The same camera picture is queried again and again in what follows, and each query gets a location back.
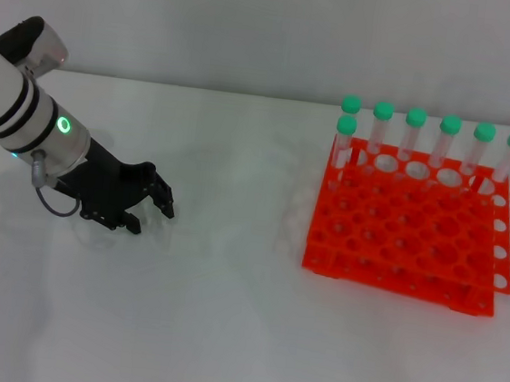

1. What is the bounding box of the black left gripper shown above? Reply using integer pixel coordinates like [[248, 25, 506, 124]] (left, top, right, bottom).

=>
[[50, 135, 183, 240]]

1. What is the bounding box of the grey left wrist cable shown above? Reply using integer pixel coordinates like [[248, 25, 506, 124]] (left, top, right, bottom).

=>
[[24, 150, 87, 219]]

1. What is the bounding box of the orange test tube rack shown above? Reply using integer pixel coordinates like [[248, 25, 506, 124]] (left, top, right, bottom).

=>
[[296, 132, 510, 322]]

